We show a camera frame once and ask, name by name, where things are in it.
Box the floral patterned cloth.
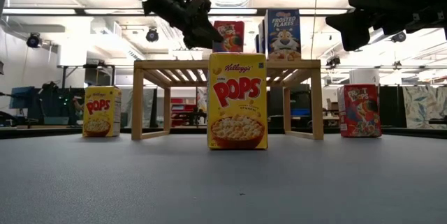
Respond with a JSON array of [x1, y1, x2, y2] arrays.
[[402, 84, 447, 130]]

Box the blue partition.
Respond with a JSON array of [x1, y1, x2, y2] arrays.
[[9, 86, 36, 110]]

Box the red Froot Loops cereal box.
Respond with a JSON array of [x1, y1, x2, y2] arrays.
[[212, 20, 245, 54], [337, 83, 383, 138]]

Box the wooden slatted shelf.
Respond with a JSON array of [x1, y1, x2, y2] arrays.
[[131, 59, 324, 141]]

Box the black panel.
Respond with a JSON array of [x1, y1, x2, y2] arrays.
[[379, 84, 408, 129]]

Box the yellow Corn Pops cereal box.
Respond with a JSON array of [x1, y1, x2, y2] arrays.
[[82, 86, 122, 137], [207, 52, 269, 151]]

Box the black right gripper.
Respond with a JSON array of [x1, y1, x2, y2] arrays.
[[326, 0, 447, 52]]

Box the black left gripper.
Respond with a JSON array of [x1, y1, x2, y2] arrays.
[[142, 0, 224, 50]]

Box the black ceiling spotlight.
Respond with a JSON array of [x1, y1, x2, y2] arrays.
[[390, 31, 407, 43], [145, 27, 160, 43], [26, 32, 43, 49]]

